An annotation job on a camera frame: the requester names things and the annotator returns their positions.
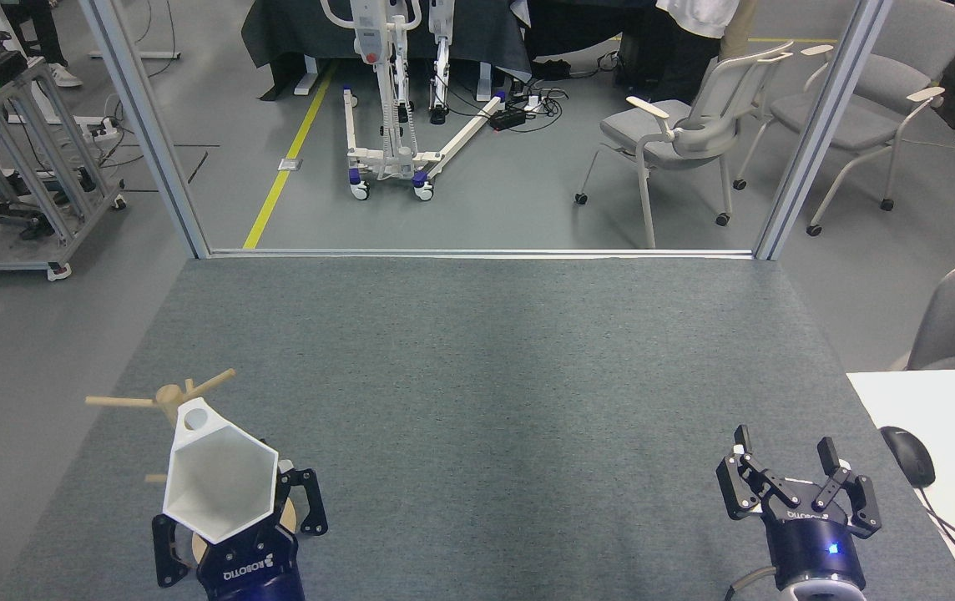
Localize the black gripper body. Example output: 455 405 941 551
196 524 308 601
765 482 867 590

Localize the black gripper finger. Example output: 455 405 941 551
152 514 213 588
275 467 329 537
810 437 882 538
715 425 800 521

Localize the white faceted cup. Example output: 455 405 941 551
162 397 280 543

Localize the wooden cup rack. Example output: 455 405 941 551
85 368 300 564

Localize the black computer mouse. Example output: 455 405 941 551
879 426 937 489

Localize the white desk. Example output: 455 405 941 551
846 368 955 601

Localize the grey mesh-back chair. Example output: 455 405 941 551
575 40 796 250

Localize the white wheeled stand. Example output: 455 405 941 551
319 0 512 201

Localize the grey padded chair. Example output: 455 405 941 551
732 0 955 237

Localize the person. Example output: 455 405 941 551
6 0 84 88
653 0 741 105
720 0 759 61

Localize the white stand column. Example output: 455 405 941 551
423 0 453 124

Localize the dark table cloth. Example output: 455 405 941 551
242 0 533 82

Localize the silver post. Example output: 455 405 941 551
79 0 211 260
753 0 894 261

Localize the aluminium frame cart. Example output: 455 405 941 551
0 54 128 280

